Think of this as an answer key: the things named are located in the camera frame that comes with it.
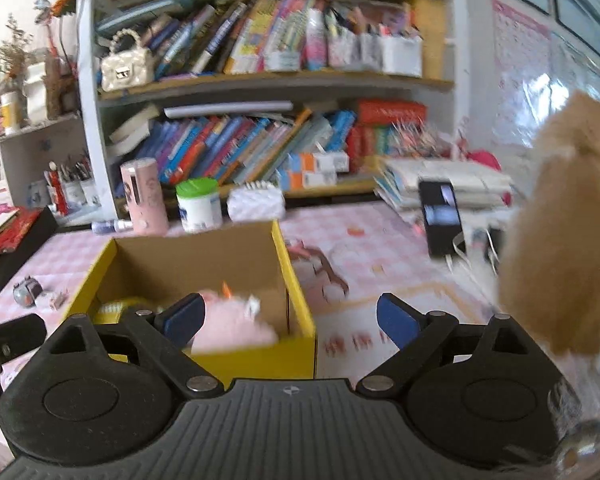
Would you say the wooden bookshelf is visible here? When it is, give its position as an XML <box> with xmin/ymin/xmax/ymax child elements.
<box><xmin>77</xmin><ymin>0</ymin><xmax>457</xmax><ymax>212</ymax></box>

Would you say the row of thin colourful books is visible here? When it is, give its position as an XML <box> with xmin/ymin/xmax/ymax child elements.
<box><xmin>144</xmin><ymin>0</ymin><xmax>332</xmax><ymax>79</ymax></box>

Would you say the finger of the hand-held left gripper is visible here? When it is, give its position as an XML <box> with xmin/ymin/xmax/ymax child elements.
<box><xmin>0</xmin><ymin>312</ymin><xmax>49</xmax><ymax>361</ymax></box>

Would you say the small white blue bottle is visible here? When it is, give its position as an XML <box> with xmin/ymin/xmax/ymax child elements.
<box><xmin>90</xmin><ymin>218</ymin><xmax>134</xmax><ymax>235</ymax></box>

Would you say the pink cylinder appliance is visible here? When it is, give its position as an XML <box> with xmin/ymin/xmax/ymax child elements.
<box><xmin>119</xmin><ymin>157</ymin><xmax>170</xmax><ymax>235</ymax></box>

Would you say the row of leaning books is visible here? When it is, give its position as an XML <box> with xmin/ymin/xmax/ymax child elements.
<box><xmin>130</xmin><ymin>106</ymin><xmax>357</xmax><ymax>187</ymax></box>

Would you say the white shelf unit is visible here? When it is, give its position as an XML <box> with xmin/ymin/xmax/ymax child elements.
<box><xmin>0</xmin><ymin>111</ymin><xmax>89</xmax><ymax>222</ymax></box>

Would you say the white tub green lid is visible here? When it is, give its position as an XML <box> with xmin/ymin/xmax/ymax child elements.
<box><xmin>174</xmin><ymin>178</ymin><xmax>224</xmax><ymax>234</ymax></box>

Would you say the red boxed book set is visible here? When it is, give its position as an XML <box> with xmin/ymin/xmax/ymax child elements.
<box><xmin>352</xmin><ymin>99</ymin><xmax>429</xmax><ymax>159</ymax></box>

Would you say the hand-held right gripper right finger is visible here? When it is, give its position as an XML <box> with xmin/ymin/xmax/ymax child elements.
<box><xmin>355</xmin><ymin>293</ymin><xmax>557</xmax><ymax>399</ymax></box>

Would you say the white pen holder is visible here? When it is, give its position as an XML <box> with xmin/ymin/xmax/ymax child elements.
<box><xmin>60</xmin><ymin>180</ymin><xmax>84</xmax><ymax>207</ymax></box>
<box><xmin>81</xmin><ymin>176</ymin><xmax>101</xmax><ymax>206</ymax></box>

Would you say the black smartphone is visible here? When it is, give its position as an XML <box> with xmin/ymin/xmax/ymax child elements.
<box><xmin>418</xmin><ymin>179</ymin><xmax>467</xmax><ymax>260</ymax></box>

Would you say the pink blue spray bottle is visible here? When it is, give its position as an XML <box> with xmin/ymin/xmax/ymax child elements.
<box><xmin>304</xmin><ymin>9</ymin><xmax>329</xmax><ymax>72</ymax></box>

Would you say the orange white small box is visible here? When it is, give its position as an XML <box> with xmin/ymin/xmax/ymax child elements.
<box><xmin>277</xmin><ymin>169</ymin><xmax>339</xmax><ymax>192</ymax></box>
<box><xmin>277</xmin><ymin>152</ymin><xmax>351</xmax><ymax>174</ymax></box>

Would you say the white desk organizer with pens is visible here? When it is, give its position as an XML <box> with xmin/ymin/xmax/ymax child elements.
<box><xmin>327</xmin><ymin>4</ymin><xmax>424</xmax><ymax>79</ymax></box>

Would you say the white quilted handbag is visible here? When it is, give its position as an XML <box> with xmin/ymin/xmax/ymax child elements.
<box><xmin>101</xmin><ymin>28</ymin><xmax>156</xmax><ymax>93</ymax></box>

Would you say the white tissue pack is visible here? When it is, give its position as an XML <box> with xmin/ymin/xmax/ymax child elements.
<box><xmin>227</xmin><ymin>182</ymin><xmax>287</xmax><ymax>224</ymax></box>

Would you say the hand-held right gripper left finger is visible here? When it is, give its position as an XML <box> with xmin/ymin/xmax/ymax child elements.
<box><xmin>44</xmin><ymin>292</ymin><xmax>231</xmax><ymax>401</ymax></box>

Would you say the white jar yellow label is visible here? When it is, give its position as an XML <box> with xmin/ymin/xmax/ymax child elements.
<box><xmin>0</xmin><ymin>91</ymin><xmax>27</xmax><ymax>134</ymax></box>

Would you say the pink wall poster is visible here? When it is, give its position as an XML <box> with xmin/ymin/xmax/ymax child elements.
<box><xmin>490</xmin><ymin>0</ymin><xmax>600</xmax><ymax>150</ymax></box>

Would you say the stack of papers and booklets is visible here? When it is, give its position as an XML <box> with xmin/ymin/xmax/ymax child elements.
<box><xmin>374</xmin><ymin>156</ymin><xmax>514</xmax><ymax>212</ymax></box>

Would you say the pink chick plush toy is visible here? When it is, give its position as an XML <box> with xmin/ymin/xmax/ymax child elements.
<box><xmin>191</xmin><ymin>281</ymin><xmax>282</xmax><ymax>350</ymax></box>

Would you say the small grey toy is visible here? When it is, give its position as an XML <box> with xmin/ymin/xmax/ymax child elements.
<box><xmin>12</xmin><ymin>277</ymin><xmax>44</xmax><ymax>309</ymax></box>

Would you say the black electronic keyboard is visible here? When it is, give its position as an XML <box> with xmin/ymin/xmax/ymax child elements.
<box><xmin>0</xmin><ymin>207</ymin><xmax>59</xmax><ymax>312</ymax></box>

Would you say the white charging cable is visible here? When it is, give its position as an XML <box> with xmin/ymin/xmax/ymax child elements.
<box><xmin>444</xmin><ymin>229</ymin><xmax>502</xmax><ymax>272</ymax></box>

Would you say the pink dried flower bunch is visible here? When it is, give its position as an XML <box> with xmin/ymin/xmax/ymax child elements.
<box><xmin>384</xmin><ymin>119</ymin><xmax>454</xmax><ymax>159</ymax></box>

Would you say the pile of red packets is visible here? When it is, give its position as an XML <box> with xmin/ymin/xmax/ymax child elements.
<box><xmin>0</xmin><ymin>204</ymin><xmax>42</xmax><ymax>262</ymax></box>

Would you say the pink checkered tablecloth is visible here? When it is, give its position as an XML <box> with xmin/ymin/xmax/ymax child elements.
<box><xmin>0</xmin><ymin>204</ymin><xmax>512</xmax><ymax>467</ymax></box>

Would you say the yellow cardboard box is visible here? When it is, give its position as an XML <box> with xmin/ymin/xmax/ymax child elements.
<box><xmin>69</xmin><ymin>220</ymin><xmax>318</xmax><ymax>391</ymax></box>

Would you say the orange fluffy cat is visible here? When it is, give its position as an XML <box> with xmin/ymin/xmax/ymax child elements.
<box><xmin>494</xmin><ymin>89</ymin><xmax>600</xmax><ymax>362</ymax></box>

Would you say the pink cloth item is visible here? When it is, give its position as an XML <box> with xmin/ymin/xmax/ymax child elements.
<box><xmin>459</xmin><ymin>147</ymin><xmax>502</xmax><ymax>172</ymax></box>

